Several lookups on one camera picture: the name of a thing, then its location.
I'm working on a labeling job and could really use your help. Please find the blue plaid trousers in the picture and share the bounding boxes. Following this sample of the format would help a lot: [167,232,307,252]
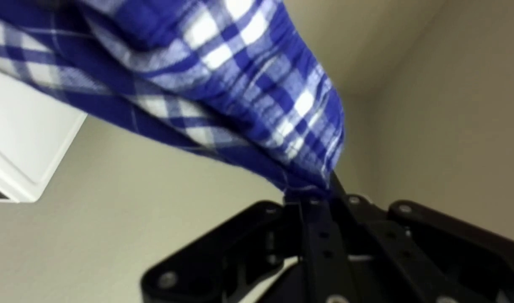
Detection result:
[0,0,344,195]

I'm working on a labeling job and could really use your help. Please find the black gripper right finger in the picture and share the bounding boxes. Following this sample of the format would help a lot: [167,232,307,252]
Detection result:
[330,176,514,303]

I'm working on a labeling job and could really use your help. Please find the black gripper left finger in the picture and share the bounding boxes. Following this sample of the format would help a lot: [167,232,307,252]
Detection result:
[140,200,347,303]

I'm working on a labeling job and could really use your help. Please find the white washing machine far side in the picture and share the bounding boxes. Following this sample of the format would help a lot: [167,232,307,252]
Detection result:
[0,72,86,203]

